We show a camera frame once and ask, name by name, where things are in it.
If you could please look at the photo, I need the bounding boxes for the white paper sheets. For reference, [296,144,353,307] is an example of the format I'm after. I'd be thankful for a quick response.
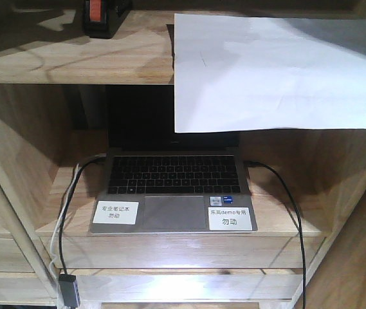
[174,14,366,133]

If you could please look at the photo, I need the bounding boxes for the white label right palmrest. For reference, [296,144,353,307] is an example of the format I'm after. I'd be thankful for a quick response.
[208,207,253,232]

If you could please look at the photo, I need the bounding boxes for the black stapler with orange label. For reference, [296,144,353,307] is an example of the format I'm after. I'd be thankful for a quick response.
[82,0,133,39]

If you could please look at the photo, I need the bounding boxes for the white label palmrest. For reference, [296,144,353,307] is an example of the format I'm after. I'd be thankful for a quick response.
[93,201,139,225]
[208,207,253,232]

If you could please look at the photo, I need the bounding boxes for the light wooden shelf unit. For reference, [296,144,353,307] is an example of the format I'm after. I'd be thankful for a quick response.
[0,1,366,308]

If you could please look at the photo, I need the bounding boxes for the black cable right of laptop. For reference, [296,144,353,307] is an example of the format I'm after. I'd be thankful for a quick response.
[242,160,307,309]

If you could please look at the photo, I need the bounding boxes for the white label left palmrest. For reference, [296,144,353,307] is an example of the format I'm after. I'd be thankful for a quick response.
[93,201,139,225]

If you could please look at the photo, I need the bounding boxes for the black cable of laptop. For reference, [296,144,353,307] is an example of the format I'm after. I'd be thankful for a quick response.
[59,157,107,274]
[242,160,307,309]

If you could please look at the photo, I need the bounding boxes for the grey usb hub adapter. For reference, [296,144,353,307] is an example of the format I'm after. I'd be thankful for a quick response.
[58,274,80,308]

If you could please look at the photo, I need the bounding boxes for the white cable left of laptop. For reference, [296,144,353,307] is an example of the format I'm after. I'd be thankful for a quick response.
[49,153,107,306]

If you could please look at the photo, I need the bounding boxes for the black cable left of laptop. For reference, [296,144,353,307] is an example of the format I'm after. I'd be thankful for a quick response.
[59,157,107,274]

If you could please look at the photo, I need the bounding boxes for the grey open laptop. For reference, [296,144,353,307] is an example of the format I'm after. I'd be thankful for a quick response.
[88,84,259,235]

